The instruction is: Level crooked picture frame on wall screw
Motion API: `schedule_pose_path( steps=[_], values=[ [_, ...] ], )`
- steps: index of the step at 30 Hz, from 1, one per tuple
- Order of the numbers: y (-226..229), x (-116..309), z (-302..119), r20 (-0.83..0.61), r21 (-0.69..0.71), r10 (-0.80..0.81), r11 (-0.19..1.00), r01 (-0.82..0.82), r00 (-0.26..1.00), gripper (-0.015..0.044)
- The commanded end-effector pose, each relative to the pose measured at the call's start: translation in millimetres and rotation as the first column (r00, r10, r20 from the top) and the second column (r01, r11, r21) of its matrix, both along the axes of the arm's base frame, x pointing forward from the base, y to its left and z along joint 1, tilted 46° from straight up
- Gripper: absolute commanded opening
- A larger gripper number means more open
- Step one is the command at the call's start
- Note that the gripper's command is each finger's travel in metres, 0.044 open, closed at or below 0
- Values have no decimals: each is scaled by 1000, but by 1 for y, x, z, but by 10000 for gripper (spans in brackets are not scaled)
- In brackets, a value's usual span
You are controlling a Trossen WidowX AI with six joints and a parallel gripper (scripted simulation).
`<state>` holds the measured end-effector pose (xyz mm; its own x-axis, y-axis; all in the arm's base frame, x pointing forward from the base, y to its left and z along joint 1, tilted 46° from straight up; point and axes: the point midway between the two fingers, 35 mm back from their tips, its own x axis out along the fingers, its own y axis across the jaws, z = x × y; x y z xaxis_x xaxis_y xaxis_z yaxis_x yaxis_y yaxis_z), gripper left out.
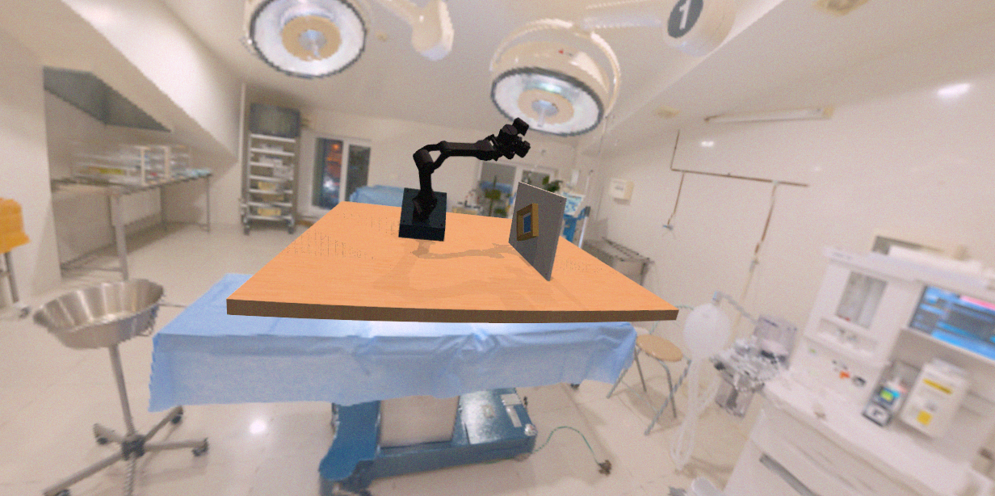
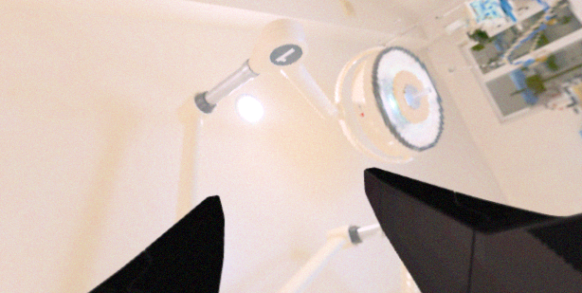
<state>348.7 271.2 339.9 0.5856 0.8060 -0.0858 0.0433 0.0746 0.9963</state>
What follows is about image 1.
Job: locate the gold picture frame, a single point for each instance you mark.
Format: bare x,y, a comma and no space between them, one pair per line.
527,222

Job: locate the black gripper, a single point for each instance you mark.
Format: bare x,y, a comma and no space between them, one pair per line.
522,128

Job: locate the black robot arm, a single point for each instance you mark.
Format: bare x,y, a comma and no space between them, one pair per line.
425,201

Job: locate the grey wall panel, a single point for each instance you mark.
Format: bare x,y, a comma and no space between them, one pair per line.
539,251

